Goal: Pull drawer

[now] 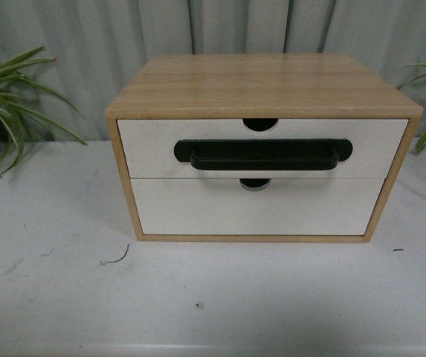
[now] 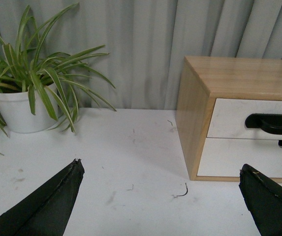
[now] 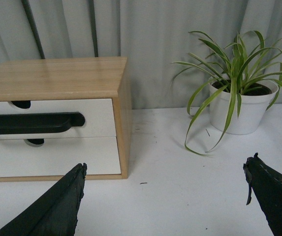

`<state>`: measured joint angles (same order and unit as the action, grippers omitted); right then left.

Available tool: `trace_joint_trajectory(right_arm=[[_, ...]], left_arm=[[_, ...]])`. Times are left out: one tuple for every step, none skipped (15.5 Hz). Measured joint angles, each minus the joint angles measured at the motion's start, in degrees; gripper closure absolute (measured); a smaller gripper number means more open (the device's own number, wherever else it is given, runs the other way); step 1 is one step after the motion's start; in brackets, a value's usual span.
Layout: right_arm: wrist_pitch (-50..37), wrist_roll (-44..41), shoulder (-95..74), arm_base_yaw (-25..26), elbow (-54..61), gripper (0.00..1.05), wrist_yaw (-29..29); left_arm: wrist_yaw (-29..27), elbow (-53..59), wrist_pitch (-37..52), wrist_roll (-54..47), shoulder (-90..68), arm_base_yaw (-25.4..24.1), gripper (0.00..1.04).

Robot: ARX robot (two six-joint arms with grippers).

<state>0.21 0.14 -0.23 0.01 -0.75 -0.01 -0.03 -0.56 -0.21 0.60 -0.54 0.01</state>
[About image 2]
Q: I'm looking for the wooden drawer cabinet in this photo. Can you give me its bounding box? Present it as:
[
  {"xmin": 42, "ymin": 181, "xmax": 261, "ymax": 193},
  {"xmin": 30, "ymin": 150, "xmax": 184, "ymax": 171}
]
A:
[{"xmin": 176, "ymin": 56, "xmax": 282, "ymax": 183}]

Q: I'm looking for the grey curtain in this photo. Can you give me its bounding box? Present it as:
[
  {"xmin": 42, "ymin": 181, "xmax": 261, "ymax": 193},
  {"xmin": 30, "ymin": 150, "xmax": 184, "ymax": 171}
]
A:
[{"xmin": 0, "ymin": 0, "xmax": 282, "ymax": 110}]

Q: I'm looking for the white drawer black handle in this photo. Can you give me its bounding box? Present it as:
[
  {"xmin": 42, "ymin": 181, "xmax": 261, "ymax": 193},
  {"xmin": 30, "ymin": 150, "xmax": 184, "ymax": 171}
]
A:
[{"xmin": 207, "ymin": 98, "xmax": 282, "ymax": 140}]

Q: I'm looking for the green spider plant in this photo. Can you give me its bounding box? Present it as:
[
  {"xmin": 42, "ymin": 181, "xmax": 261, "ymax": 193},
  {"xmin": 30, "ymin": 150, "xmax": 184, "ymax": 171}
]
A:
[{"xmin": 0, "ymin": 2, "xmax": 117, "ymax": 156}]

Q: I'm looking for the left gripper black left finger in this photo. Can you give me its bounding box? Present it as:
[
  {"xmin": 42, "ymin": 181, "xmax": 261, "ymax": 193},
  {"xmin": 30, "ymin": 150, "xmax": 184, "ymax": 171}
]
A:
[{"xmin": 0, "ymin": 159, "xmax": 85, "ymax": 236}]

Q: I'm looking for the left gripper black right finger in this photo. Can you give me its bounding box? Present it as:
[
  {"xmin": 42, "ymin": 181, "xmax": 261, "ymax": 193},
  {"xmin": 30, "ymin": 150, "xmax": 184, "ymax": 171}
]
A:
[{"xmin": 239, "ymin": 164, "xmax": 282, "ymax": 236}]

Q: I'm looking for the white plant pot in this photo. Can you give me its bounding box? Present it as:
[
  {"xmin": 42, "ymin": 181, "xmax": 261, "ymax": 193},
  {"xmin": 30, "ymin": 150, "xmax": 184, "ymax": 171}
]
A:
[{"xmin": 0, "ymin": 92, "xmax": 57, "ymax": 133}]

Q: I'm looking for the white lower drawer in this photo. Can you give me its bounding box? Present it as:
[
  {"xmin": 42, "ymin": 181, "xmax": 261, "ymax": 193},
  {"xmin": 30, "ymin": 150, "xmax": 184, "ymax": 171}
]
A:
[{"xmin": 197, "ymin": 138, "xmax": 282, "ymax": 178}]

